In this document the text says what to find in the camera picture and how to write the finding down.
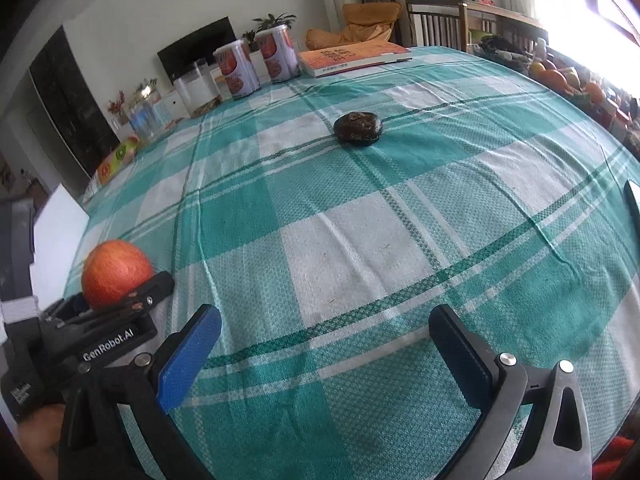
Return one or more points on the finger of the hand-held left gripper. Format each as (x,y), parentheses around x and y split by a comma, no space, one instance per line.
(75,302)
(150,292)

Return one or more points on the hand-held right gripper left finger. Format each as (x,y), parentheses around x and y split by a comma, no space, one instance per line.
(187,360)

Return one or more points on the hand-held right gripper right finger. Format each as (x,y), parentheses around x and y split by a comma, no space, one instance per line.
(462,360)

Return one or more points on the orange-red apple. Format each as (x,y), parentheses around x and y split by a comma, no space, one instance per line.
(116,272)

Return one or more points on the person's left hand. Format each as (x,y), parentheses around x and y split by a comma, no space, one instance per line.
(40,440)

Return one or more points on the white board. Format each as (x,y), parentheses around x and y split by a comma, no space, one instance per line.
(57,240)

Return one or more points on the colourful printed snack packet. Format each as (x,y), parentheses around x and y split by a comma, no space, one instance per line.
(120,157)

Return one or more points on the green white checked tablecloth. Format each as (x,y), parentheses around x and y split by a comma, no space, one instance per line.
(350,240)

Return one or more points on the clear box with gold rim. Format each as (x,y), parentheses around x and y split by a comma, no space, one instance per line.
(145,115)

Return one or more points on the small red flower plant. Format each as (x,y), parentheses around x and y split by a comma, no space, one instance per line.
(116,105)

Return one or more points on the dark cabinet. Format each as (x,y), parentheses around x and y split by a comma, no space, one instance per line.
(65,105)

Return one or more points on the clear plastic container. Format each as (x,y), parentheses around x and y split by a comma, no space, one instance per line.
(197,90)

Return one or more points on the red label tin can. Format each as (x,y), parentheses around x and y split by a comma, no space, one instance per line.
(237,72)
(277,55)

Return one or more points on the black television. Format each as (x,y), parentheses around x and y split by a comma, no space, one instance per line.
(197,50)

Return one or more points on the dark brown mangosteen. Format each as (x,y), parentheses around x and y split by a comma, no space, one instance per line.
(359,128)

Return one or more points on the orange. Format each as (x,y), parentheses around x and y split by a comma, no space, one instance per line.
(555,79)
(594,92)
(537,66)

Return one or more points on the green potted plant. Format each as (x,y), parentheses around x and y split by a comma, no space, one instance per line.
(272,21)

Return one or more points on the orange book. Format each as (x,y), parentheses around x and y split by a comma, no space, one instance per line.
(350,56)

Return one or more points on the black bag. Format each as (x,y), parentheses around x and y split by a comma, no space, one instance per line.
(500,47)

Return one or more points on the white bottle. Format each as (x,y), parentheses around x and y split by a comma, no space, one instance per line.
(540,47)

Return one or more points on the wooden chair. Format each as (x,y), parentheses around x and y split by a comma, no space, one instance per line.
(435,20)

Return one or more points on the orange bean bag chair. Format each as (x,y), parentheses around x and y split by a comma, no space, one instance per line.
(360,22)

